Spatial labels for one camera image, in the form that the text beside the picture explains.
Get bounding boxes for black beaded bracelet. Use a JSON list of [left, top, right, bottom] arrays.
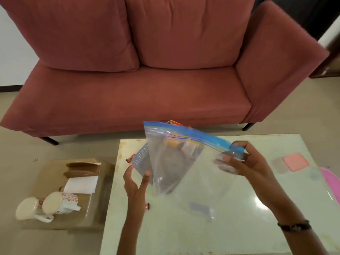
[[277, 220, 312, 232]]

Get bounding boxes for wooden napkin holder with napkins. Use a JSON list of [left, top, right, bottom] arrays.
[[63, 162, 101, 179]]

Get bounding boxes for person's left forearm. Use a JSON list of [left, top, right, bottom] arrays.
[[116, 199, 147, 255]]

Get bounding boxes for person's right forearm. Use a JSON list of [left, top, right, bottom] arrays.
[[271, 207, 330, 255]]

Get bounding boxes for person's left hand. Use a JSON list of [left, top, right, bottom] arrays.
[[123, 164, 151, 204]]

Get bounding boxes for grey plastic tray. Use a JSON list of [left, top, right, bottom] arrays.
[[130, 124, 205, 189]]

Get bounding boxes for person's right hand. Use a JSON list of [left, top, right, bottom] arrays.
[[214, 141, 293, 218]]

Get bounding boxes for white floral mug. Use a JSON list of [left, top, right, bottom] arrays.
[[42, 191, 82, 215], [15, 197, 55, 223]]

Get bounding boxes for pink plastic stool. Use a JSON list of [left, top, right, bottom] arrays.
[[318, 167, 340, 205]]

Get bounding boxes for dark furniture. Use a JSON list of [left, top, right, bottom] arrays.
[[252, 0, 340, 79]]

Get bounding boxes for clear blue-sealed zip bag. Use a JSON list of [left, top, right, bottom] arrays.
[[143, 121, 246, 223]]

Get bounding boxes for clear container with pink lid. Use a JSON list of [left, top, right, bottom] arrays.
[[273, 153, 311, 174]]

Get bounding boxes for beige plastic stool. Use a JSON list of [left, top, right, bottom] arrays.
[[22, 158, 115, 231]]

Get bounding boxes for red sofa back cushion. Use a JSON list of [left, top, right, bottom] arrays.
[[125, 0, 257, 70], [0, 0, 141, 73]]

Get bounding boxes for red fabric sofa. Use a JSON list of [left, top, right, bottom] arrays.
[[0, 0, 330, 138]]

